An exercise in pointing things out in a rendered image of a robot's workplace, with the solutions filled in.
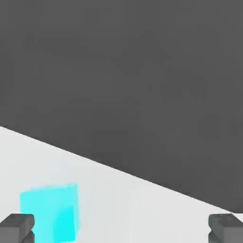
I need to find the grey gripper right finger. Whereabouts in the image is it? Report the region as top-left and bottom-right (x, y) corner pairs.
(208, 213), (243, 243)

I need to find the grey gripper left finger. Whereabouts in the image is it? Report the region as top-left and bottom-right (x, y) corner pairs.
(0, 213), (35, 243)

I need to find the large cyan box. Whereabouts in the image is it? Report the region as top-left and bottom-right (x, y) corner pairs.
(19, 182), (81, 243)

